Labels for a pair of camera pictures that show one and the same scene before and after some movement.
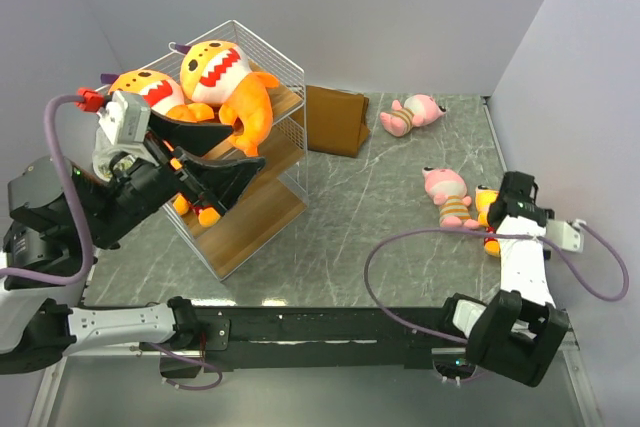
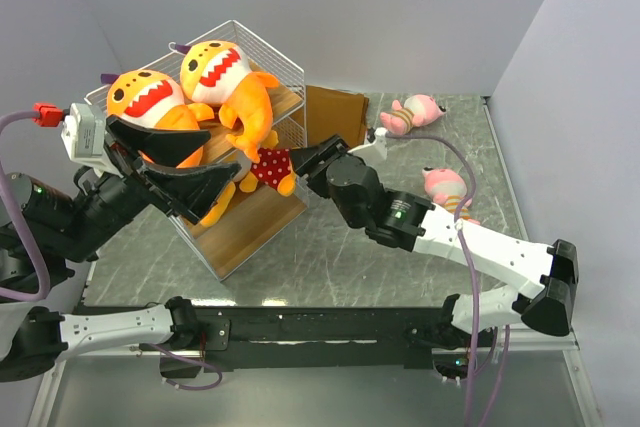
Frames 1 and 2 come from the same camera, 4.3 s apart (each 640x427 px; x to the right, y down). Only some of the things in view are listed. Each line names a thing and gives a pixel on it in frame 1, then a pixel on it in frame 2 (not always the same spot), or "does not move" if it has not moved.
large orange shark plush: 164,92 does not move
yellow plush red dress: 484,196 -> 273,169
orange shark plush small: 215,72 does not move
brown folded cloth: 337,120 does not move
